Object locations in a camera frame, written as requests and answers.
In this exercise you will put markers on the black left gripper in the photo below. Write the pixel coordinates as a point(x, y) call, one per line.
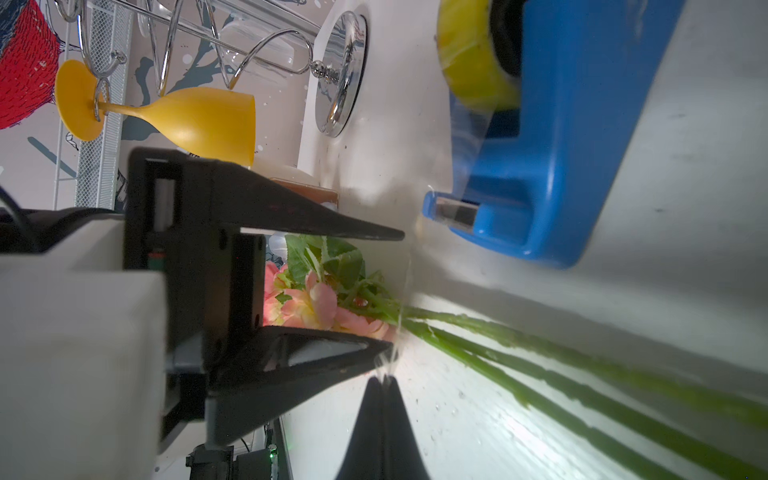
point(186, 219)

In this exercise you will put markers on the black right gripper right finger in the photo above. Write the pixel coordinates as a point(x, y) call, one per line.
point(401, 457)

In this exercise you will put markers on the blue tape dispenser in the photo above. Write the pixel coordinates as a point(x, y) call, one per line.
point(545, 98)

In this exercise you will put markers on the pink flower bouquet green stems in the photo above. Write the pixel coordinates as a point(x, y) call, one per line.
point(321, 283)

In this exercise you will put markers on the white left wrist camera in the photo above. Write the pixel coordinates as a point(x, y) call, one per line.
point(82, 359)

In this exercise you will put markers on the yellow plastic wine glass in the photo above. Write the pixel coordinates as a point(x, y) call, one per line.
point(208, 122)

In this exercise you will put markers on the chrome wire glass rack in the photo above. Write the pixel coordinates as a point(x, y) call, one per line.
point(339, 72)

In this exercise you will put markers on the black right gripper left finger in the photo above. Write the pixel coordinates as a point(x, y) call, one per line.
point(364, 456)

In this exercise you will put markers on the white mesh wall shelf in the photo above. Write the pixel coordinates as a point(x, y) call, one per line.
point(98, 34)

